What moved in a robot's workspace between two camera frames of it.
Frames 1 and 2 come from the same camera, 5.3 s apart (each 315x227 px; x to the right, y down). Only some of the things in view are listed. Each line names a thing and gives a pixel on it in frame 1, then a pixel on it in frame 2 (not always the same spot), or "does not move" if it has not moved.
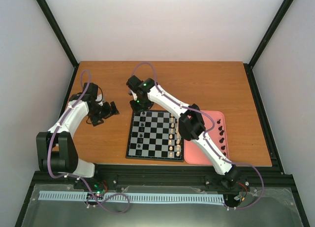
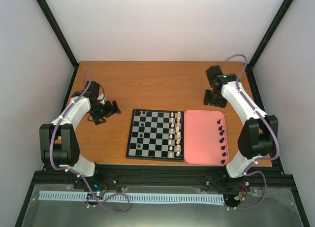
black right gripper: x=136 y=110 -> x=222 y=104
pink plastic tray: x=215 y=126 does not move
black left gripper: x=108 y=113 does not move
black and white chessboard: x=154 y=135 does not move
